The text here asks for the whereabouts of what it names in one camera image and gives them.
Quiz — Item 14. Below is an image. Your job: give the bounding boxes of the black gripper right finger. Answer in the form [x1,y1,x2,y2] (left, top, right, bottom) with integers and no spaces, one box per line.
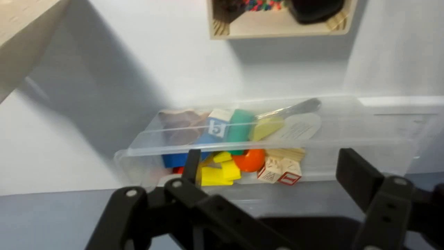
[336,147,444,250]

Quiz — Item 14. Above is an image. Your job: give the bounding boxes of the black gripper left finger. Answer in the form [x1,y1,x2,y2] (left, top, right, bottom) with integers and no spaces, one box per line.
[85,147,297,250]

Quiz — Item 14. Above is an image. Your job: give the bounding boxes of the green cylinder block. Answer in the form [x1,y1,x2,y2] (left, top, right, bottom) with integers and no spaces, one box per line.
[226,108,258,155]

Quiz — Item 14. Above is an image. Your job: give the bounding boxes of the black round cup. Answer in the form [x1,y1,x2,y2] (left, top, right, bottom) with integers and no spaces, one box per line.
[286,0,347,25]

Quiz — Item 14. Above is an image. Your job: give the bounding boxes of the clear plastic lunchbox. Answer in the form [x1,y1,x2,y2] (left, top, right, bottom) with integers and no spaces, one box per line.
[114,94,415,187]

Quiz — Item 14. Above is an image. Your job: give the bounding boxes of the open wooden box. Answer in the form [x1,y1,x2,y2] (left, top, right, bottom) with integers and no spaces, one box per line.
[205,0,358,40]

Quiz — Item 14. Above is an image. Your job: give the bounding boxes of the blue toy block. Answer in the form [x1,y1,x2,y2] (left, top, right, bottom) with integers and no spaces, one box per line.
[161,133,219,169]

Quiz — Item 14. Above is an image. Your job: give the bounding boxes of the beige toy piece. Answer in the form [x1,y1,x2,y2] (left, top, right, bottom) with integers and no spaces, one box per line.
[161,108,209,143]

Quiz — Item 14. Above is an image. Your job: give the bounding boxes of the orange red ball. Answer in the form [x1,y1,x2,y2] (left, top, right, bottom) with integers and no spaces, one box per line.
[232,149,268,174]

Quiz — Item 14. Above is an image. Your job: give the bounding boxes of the white number block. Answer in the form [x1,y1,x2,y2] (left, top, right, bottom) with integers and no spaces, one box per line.
[207,108,233,140]

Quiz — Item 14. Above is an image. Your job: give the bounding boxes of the wooden letter block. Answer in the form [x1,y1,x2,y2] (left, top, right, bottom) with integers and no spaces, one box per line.
[257,155,284,183]
[276,158,304,186]

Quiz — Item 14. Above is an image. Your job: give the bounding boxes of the white slotted spatula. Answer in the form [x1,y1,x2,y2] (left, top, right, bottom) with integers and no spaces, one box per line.
[272,112,322,143]

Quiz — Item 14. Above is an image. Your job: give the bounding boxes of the silver butter knife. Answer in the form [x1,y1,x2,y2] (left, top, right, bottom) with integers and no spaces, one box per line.
[258,97,322,121]

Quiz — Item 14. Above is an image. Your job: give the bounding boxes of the wooden shape sorter cube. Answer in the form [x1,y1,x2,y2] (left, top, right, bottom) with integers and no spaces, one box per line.
[0,0,71,104]

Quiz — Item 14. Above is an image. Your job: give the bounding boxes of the colourful plastic beads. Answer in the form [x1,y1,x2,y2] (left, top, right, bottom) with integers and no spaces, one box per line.
[216,0,284,15]

